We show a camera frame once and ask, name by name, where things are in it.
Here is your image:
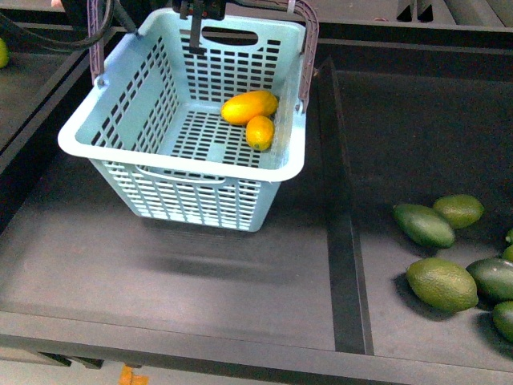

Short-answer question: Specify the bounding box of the brown basket handle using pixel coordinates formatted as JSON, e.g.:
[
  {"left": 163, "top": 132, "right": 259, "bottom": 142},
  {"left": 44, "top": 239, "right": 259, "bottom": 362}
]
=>
[{"left": 86, "top": 1, "right": 320, "bottom": 113}]

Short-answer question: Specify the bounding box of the light blue plastic basket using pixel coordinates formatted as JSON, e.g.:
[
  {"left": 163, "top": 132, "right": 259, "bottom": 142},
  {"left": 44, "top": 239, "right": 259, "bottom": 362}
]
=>
[{"left": 58, "top": 9, "right": 307, "bottom": 232}]

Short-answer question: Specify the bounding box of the green avocado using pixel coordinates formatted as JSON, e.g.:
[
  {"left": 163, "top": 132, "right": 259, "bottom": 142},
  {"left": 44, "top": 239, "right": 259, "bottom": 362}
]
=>
[
  {"left": 406, "top": 257, "right": 479, "bottom": 314},
  {"left": 393, "top": 204, "right": 455, "bottom": 249}
]

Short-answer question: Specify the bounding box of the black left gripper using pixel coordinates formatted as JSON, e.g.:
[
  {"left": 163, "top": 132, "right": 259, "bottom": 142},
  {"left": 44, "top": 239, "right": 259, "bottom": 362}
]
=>
[{"left": 172, "top": 0, "right": 227, "bottom": 20}]

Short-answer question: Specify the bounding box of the green lime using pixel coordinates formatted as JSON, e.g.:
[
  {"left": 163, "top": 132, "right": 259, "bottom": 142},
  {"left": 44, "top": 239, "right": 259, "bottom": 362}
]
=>
[{"left": 433, "top": 194, "right": 484, "bottom": 229}]

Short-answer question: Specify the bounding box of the yellow mango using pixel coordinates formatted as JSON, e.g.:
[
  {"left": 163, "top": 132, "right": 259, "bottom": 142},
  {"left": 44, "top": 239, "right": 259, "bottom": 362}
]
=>
[{"left": 220, "top": 90, "right": 278, "bottom": 125}]

